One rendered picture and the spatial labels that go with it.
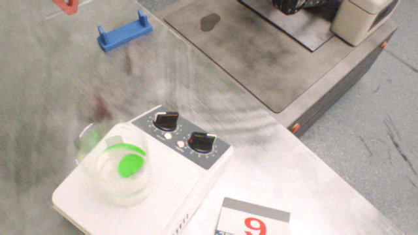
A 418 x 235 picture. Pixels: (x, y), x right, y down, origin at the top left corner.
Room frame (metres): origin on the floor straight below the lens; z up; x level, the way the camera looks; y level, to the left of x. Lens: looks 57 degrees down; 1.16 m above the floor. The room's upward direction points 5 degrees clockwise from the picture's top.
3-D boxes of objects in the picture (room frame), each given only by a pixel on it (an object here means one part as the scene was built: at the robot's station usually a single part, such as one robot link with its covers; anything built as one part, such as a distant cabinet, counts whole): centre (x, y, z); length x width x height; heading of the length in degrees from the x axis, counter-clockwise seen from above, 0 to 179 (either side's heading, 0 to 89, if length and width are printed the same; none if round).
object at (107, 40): (0.43, 0.17, 0.77); 0.10 x 0.03 x 0.04; 130
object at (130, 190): (0.11, 0.08, 0.88); 0.07 x 0.06 x 0.08; 67
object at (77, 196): (0.11, 0.08, 0.83); 0.12 x 0.12 x 0.01; 61
